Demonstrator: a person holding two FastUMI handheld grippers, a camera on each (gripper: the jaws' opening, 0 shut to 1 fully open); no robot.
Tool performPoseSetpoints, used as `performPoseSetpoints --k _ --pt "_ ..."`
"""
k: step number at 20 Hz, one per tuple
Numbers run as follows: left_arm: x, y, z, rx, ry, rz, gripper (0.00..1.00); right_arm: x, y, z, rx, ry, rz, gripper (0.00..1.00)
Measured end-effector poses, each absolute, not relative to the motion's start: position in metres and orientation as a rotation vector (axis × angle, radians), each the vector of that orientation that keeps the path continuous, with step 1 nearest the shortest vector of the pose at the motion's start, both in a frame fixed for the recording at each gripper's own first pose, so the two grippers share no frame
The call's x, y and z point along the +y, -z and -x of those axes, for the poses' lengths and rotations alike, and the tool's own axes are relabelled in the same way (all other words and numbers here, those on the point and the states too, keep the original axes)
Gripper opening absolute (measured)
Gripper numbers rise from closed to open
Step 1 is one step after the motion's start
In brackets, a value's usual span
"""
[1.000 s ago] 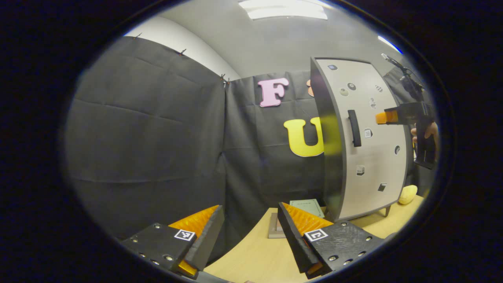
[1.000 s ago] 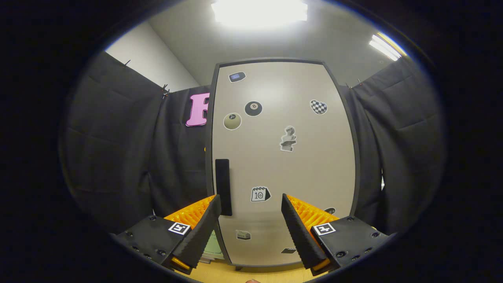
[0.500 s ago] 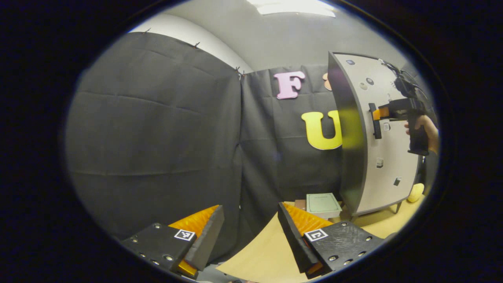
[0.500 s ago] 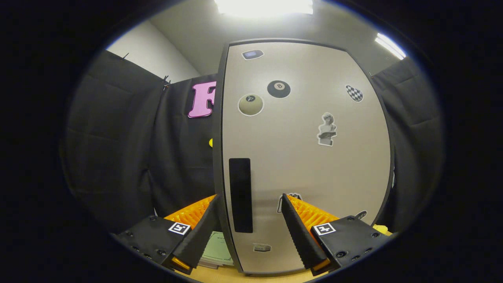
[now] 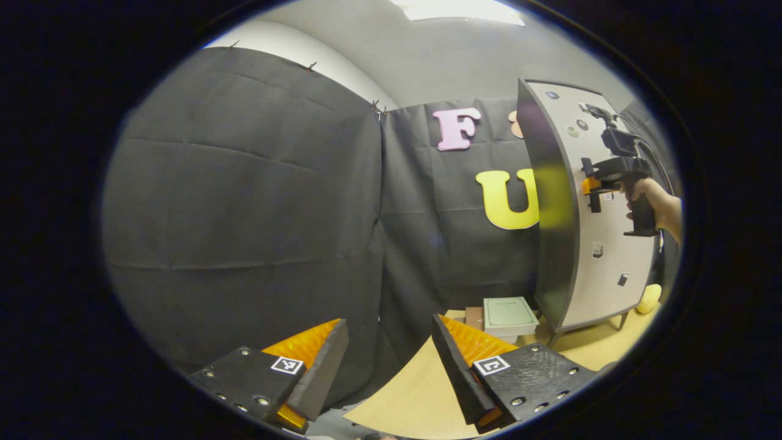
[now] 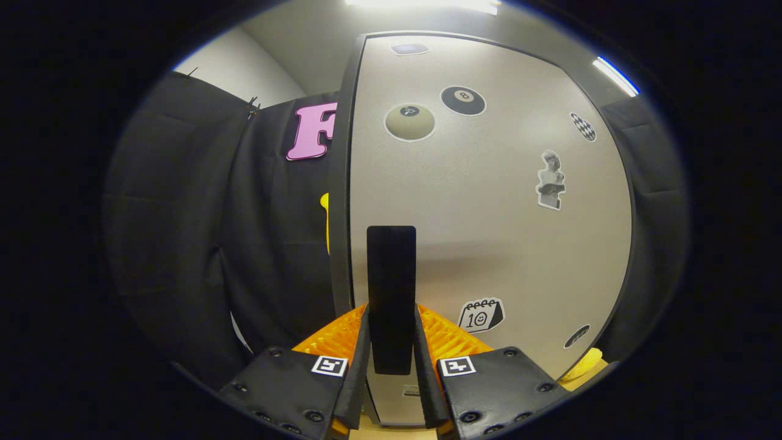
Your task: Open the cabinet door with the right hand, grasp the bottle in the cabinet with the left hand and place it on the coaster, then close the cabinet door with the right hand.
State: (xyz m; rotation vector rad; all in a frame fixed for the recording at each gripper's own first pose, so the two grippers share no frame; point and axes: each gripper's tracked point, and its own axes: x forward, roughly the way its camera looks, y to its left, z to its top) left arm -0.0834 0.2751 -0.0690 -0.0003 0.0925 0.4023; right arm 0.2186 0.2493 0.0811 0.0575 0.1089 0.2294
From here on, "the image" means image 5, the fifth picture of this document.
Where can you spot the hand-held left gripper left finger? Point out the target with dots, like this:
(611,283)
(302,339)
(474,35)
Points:
(321,373)

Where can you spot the green book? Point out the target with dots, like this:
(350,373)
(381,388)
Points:
(510,315)

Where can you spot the brown cover book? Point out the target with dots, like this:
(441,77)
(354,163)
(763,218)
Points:
(516,338)
(475,318)

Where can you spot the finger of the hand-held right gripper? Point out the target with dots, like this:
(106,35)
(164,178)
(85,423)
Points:
(592,183)

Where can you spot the dark grey cabinet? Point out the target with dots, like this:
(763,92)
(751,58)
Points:
(553,244)

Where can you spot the light grey cabinet door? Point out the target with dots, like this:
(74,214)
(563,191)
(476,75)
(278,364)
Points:
(611,256)

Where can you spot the yellow knitted object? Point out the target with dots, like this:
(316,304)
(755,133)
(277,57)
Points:
(649,298)

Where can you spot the black backdrop cloth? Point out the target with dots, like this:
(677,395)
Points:
(244,183)

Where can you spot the wide ceiling light panel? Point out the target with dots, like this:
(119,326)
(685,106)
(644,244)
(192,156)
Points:
(458,9)

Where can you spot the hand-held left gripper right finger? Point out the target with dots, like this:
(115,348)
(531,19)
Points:
(458,373)

